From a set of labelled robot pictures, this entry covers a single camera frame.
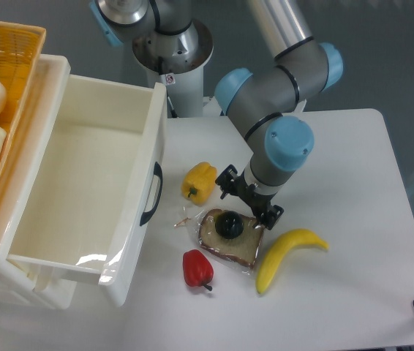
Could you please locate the bagged bread slice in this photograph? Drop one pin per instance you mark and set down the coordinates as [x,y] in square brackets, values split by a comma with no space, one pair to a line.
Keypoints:
[240,253]

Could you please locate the yellow bell pepper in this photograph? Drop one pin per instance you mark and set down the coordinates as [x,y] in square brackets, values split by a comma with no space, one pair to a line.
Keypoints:
[199,182]

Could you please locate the yellow banana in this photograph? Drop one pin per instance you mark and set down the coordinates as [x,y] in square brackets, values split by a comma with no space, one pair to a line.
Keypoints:
[287,242]

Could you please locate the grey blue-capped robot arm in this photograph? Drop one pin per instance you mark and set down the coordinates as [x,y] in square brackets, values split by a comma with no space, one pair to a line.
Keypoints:
[258,107]

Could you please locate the white plastic drawer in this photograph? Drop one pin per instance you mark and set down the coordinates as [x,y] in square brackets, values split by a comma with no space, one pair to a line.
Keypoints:
[98,185]

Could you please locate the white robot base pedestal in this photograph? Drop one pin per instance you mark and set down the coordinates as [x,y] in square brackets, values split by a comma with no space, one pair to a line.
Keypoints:
[177,61]

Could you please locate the red bell pepper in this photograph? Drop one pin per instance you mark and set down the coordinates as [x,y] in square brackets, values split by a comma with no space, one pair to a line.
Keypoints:
[197,270]

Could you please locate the white drawer cabinet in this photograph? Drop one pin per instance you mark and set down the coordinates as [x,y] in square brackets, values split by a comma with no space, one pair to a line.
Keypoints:
[17,278]

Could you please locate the dark purple mangosteen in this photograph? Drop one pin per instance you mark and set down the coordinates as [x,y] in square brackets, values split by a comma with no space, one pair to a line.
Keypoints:
[229,225]

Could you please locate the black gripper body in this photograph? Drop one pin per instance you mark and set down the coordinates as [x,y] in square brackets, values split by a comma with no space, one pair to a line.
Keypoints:
[248,193]

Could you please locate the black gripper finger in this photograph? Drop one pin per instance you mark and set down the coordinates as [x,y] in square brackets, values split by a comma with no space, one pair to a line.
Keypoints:
[226,181]
[269,215]

